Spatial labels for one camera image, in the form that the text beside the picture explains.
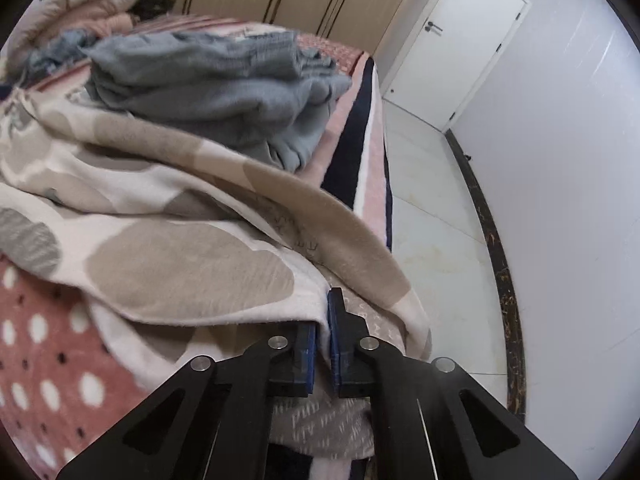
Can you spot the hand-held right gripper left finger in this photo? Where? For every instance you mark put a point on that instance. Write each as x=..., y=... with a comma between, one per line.
x=309, y=360

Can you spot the black marble baseboard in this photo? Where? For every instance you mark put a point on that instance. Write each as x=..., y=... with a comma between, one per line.
x=502, y=280

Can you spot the beige patterned blanket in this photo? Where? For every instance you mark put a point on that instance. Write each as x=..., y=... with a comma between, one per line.
x=190, y=270

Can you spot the pink white-dotted blanket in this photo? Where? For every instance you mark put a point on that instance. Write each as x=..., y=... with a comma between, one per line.
x=45, y=370

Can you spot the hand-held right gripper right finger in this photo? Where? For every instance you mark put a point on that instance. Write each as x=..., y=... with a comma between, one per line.
x=334, y=342

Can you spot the white pink grey quilt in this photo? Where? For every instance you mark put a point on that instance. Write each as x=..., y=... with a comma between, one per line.
x=75, y=0

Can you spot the grey folded pants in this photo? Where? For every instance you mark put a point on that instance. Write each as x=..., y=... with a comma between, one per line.
x=215, y=90

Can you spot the white door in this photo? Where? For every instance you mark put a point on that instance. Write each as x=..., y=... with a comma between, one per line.
x=460, y=45

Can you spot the bed with striped sheet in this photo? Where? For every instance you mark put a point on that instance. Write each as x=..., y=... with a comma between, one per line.
x=350, y=125

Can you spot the blue-grey crumpled cloth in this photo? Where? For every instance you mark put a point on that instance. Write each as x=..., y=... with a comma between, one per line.
x=62, y=47

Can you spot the black fuzzy item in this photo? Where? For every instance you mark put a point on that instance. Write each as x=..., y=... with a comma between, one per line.
x=150, y=6

